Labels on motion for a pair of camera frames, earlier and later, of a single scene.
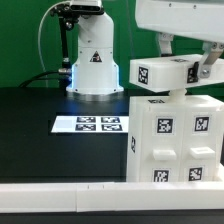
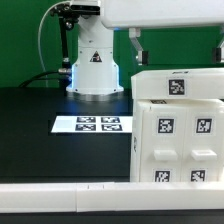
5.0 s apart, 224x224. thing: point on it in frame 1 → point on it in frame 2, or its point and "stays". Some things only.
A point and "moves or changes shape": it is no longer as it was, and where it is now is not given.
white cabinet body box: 175,138 stays
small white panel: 161,146 stays
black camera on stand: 68,16 stays
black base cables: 63,78 stays
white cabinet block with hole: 172,73 moves or changes shape
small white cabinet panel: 200,145 moves or changes shape
